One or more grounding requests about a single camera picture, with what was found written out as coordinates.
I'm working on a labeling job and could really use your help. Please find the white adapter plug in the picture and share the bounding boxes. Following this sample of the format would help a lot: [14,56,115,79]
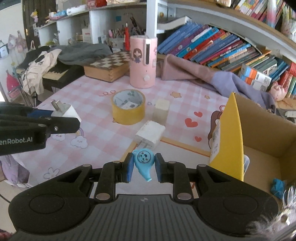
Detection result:
[51,100,81,122]

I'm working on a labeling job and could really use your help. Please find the white charger plug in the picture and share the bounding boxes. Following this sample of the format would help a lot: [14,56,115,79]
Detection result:
[134,120,166,150]

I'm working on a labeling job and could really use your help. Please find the cream cube block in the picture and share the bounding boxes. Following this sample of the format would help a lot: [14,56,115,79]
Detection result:
[152,99,170,126]

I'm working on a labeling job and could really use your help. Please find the yellow tape roll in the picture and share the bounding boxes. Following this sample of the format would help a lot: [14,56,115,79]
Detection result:
[111,89,145,126]

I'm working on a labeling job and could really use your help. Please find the pink checkered table mat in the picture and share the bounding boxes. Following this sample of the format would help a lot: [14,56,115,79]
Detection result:
[14,76,227,187]

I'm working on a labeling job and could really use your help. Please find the cream shirt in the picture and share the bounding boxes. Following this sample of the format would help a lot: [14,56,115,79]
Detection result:
[22,49,62,95]

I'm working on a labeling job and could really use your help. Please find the grey garment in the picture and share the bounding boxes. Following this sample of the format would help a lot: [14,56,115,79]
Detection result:
[50,42,112,66]

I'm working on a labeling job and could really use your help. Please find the wooden chess box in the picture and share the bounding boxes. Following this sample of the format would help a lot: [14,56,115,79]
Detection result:
[84,51,130,83]

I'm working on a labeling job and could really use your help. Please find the yellow cardboard box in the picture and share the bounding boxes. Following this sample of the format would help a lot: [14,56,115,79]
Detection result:
[209,93,295,192]

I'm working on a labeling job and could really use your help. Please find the pink purple cloth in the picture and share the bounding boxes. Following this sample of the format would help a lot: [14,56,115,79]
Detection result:
[156,54,276,113]

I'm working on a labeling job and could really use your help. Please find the blue toy piece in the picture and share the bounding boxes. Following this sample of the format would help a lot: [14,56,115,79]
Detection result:
[270,178,285,199]

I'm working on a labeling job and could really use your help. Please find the pink cartoon humidifier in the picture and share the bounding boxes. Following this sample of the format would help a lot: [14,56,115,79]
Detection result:
[129,35,158,89]

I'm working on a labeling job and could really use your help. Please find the orange white carton box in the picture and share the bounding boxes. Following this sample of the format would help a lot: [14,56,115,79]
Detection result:
[238,64,271,92]

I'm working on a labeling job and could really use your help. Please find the pink pig figurine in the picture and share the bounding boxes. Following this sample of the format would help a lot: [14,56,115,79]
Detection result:
[269,81,287,102]

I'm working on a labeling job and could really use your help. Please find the white bookshelf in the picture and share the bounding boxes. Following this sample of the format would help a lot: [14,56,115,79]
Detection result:
[36,0,296,63]

